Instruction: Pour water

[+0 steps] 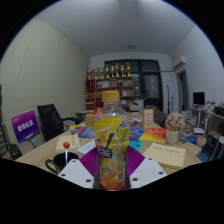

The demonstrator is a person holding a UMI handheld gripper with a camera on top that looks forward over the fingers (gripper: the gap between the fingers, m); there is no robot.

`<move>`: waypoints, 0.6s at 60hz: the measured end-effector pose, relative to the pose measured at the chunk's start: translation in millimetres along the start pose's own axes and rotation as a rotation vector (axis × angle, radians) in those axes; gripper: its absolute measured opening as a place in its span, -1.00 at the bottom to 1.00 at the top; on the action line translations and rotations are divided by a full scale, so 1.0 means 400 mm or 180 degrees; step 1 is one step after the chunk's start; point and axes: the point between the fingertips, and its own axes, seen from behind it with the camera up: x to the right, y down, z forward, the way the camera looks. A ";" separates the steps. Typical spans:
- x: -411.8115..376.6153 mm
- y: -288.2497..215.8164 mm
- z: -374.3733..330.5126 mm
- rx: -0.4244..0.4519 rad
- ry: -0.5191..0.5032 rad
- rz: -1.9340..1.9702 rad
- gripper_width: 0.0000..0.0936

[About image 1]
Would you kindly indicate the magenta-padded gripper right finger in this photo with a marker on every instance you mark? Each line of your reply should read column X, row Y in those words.
column 145, row 170

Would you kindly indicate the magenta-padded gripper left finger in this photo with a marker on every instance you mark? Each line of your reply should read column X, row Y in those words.
column 78, row 171

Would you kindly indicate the yellow-label orange drink bottle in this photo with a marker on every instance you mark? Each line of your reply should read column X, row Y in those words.
column 111, row 133

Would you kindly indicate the black mug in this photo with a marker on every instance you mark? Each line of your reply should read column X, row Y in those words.
column 60, row 160

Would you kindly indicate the tan paper envelope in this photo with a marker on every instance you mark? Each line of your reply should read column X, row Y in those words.
column 165, row 155

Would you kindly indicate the teal book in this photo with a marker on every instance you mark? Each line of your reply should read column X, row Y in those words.
column 135, row 146

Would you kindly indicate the white paper sheet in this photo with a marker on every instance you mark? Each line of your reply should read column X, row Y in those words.
column 87, row 146

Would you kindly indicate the red-ball stir stick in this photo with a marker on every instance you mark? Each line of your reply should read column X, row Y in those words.
column 66, row 145

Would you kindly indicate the tan kraft notebook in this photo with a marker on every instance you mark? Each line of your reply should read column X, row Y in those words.
column 68, row 141

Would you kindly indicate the red orange booklet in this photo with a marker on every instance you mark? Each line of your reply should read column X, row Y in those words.
column 153, row 135

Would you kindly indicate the blue printed booklet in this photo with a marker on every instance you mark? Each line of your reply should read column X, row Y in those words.
column 136, row 133
column 83, row 131

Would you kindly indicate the pink flat box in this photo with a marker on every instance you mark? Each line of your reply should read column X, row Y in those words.
column 135, row 122

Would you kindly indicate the small orange standing card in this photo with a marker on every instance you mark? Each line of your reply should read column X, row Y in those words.
column 148, row 118

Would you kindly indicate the yellow gift box red ribbon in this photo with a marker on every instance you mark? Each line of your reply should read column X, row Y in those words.
column 90, row 120

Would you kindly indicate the pink flowers in white pot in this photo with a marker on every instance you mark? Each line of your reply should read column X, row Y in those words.
column 174, row 125

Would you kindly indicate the grey armchair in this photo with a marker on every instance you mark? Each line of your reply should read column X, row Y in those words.
column 158, row 115

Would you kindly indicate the black office chair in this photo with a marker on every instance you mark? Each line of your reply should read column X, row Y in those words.
column 49, row 120

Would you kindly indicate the stack of books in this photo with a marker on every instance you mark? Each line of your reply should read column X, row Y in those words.
column 190, row 123

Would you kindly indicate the purple sign board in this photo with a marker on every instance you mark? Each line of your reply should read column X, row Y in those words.
column 25, row 126

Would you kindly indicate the white round stool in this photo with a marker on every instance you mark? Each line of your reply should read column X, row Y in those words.
column 219, row 146

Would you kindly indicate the grey striped chair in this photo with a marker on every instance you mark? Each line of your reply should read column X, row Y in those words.
column 5, row 140

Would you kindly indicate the dark glass door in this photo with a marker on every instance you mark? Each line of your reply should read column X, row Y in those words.
column 150, row 86

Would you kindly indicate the cluttered wooden side desk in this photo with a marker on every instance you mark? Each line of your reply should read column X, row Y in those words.
column 215, row 115

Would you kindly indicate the wooden shelf unit with trophies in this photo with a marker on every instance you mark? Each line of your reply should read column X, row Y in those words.
column 113, row 86

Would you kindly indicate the black monitor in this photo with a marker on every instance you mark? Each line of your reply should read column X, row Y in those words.
column 199, row 98

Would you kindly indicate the white wall air conditioner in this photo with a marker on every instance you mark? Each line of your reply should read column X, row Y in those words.
column 179, row 62

